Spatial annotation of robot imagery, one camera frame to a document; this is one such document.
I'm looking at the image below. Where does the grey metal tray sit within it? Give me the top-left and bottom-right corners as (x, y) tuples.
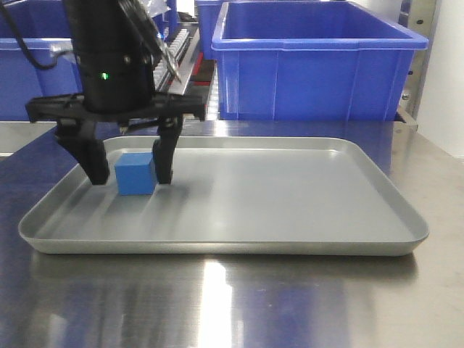
(18, 136), (428, 257)

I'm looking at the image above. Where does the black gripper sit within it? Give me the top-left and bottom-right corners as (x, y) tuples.
(25, 93), (205, 186)

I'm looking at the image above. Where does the blue bin front left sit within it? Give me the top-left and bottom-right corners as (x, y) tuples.
(1, 1), (82, 121)

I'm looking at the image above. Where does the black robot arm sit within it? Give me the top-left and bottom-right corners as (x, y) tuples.
(26, 1), (205, 185)

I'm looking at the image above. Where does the clear plastic bag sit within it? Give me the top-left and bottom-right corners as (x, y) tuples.
(140, 0), (170, 17)

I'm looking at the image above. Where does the steel shelf upright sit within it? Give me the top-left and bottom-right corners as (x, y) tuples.
(397, 0), (442, 131)

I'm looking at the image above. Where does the blue bin front right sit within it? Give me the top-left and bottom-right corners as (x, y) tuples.
(212, 1), (428, 121)

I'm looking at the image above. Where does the white roller track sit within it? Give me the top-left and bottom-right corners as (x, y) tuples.
(153, 29), (189, 91)

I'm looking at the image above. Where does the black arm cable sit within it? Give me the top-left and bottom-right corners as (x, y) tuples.
(0, 3), (73, 72)

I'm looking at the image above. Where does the blue foam cube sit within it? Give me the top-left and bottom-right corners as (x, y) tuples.
(115, 152), (157, 196)

